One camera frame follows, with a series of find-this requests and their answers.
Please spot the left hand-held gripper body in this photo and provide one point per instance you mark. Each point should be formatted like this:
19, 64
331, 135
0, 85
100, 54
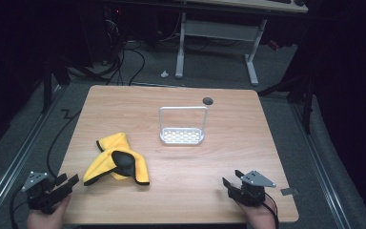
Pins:
41, 197

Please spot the white crumpled paper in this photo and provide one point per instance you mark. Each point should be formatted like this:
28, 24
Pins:
164, 74

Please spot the yellow and grey cloth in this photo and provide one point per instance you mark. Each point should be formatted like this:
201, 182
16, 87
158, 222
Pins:
106, 159

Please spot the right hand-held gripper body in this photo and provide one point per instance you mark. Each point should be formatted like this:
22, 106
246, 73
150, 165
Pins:
251, 192

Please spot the black metal stand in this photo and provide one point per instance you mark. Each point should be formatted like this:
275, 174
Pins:
306, 105
47, 86

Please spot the metal floor rail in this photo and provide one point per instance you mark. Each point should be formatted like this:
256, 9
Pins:
16, 159
321, 165

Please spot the dark computer tower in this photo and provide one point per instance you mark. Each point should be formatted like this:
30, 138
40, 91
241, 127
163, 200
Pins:
100, 31

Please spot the white metal rack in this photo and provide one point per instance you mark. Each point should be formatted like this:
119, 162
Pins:
181, 136

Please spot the black round table grommet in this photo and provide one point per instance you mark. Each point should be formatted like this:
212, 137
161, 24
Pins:
207, 101

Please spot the person's left hand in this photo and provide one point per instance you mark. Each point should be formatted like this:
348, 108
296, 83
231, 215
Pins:
49, 221

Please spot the white-legged desk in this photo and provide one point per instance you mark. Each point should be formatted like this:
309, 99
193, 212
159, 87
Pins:
217, 30

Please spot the person's right hand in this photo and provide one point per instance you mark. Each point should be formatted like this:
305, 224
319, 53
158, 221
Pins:
262, 218

